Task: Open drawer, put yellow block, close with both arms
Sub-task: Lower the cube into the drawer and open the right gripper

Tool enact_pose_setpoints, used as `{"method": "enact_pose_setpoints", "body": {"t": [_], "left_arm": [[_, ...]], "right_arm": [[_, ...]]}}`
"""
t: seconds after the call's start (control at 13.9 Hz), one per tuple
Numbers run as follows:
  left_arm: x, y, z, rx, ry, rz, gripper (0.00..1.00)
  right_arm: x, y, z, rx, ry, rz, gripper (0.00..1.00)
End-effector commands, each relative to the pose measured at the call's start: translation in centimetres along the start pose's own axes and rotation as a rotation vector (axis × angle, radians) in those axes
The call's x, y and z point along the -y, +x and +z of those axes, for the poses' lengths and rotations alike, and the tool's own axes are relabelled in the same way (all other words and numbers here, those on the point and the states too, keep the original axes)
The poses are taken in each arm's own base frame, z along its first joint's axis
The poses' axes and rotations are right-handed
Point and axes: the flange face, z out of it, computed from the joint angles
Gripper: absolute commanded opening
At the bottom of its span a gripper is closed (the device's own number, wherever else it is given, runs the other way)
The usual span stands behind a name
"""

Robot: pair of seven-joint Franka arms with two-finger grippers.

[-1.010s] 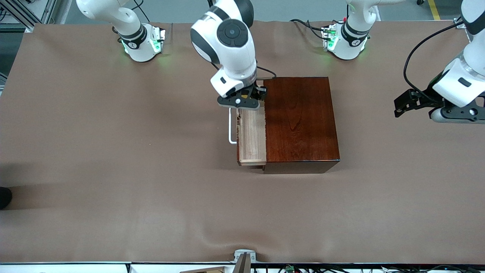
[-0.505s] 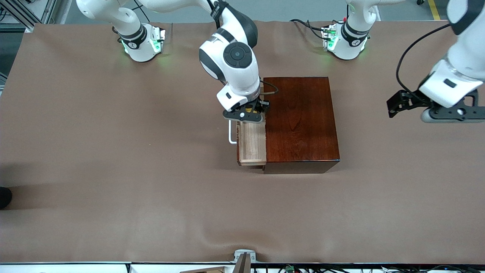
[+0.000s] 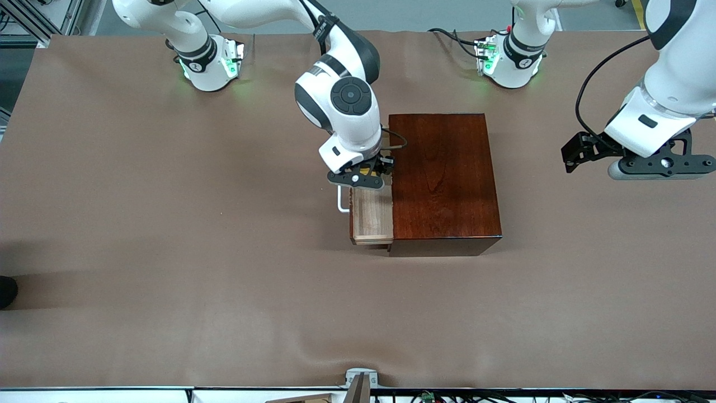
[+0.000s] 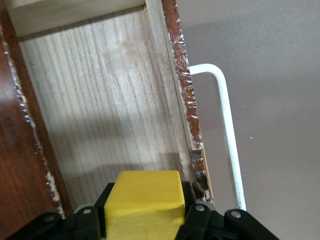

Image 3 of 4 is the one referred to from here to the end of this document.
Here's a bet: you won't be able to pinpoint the aluminium frame profile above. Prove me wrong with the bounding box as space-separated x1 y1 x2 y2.
0 0 86 48

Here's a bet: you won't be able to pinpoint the black right camera mount plate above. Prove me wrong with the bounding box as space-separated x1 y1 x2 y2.
327 165 387 191

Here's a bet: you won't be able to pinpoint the grey metal clamp bracket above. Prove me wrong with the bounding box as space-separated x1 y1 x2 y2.
346 367 379 403

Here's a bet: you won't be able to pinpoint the black left base cables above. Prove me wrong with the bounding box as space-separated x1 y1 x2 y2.
428 27 488 60

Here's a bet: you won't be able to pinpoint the dark brown wooden cabinet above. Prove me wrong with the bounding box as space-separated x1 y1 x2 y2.
388 113 503 257

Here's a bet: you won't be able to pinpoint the brown table cover sheet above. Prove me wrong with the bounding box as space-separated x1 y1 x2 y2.
0 29 716 390

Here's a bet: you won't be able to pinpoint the black round object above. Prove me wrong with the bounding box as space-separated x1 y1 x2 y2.
0 276 18 310

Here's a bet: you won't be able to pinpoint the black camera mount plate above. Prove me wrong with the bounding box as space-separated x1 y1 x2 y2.
618 128 716 174
327 165 387 191

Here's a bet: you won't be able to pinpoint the brown wooden board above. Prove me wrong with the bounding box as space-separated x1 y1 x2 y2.
264 393 336 403

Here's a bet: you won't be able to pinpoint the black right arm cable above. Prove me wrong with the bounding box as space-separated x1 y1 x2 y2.
296 0 408 152

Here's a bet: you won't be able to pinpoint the wooden drawer with white handle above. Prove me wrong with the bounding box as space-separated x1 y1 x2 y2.
337 185 395 251

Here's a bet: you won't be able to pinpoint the black left camera mount plate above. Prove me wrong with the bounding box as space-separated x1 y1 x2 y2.
618 128 716 174

